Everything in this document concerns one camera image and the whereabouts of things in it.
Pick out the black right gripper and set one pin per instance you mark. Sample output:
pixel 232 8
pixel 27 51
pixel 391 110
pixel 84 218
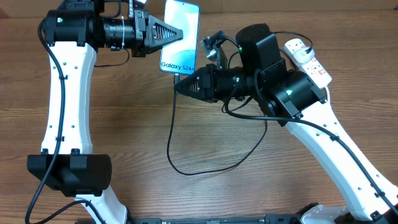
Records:
pixel 211 78

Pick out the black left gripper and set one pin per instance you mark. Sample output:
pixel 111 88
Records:
pixel 147 27

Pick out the Samsung Galaxy smartphone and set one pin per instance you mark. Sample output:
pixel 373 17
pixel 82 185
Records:
pixel 180 56

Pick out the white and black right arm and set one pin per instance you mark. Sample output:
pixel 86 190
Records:
pixel 292 89

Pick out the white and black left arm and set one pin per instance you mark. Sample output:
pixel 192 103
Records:
pixel 72 35

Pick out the white charger adapter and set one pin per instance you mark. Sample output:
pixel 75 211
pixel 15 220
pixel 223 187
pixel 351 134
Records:
pixel 303 55

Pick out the white power strip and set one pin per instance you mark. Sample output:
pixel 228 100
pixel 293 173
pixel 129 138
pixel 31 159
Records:
pixel 313 68

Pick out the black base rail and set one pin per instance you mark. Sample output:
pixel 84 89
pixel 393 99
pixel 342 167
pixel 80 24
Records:
pixel 217 219

